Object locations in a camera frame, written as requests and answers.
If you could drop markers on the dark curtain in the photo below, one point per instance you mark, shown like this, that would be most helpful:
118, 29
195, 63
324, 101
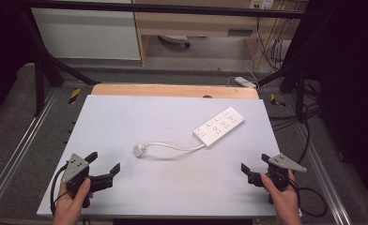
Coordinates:
3, 40
348, 78

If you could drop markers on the aluminium rail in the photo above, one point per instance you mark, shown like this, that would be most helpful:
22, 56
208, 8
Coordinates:
19, 146
326, 175

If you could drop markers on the black metal frame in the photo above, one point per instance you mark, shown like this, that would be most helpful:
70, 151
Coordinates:
41, 65

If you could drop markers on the white table mat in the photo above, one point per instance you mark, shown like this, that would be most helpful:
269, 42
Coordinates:
147, 181

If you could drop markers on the wooden desk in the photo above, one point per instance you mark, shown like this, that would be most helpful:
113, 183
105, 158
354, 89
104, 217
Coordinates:
197, 22

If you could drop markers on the person's right hand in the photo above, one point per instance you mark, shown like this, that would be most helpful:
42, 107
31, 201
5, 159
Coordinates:
282, 203

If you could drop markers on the white wall socket plate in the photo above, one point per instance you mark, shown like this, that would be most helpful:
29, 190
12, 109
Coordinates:
261, 3

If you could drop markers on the white plug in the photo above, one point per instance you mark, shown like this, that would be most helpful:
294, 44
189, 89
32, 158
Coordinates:
138, 150

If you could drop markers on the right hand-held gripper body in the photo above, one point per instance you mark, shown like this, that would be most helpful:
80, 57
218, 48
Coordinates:
283, 164

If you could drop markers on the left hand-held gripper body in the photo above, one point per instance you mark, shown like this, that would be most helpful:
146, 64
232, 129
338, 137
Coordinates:
75, 165

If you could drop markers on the person's left hand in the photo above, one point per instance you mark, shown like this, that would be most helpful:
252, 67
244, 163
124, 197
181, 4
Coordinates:
71, 206

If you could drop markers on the white cabinet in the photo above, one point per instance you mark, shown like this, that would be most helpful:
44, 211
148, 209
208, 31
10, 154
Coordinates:
85, 34

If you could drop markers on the white floor power strip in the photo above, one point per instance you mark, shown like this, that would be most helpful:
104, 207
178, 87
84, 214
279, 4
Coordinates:
244, 82

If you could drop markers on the office chair base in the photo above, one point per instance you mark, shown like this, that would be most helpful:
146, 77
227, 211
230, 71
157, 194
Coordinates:
176, 39

